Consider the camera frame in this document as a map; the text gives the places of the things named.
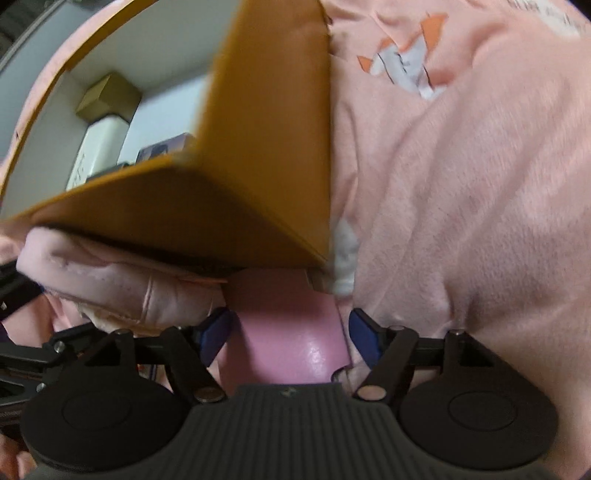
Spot pink notebook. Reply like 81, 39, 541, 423
216, 269, 351, 392

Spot light pink pouch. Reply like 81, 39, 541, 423
16, 227, 225, 335

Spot pink cloud-print duvet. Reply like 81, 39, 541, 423
0, 0, 591, 480

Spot white rectangular box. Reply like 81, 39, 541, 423
66, 115, 129, 190

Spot orange cardboard box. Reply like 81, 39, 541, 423
1, 1, 331, 268

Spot small gold box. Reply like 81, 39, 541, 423
75, 71, 142, 123

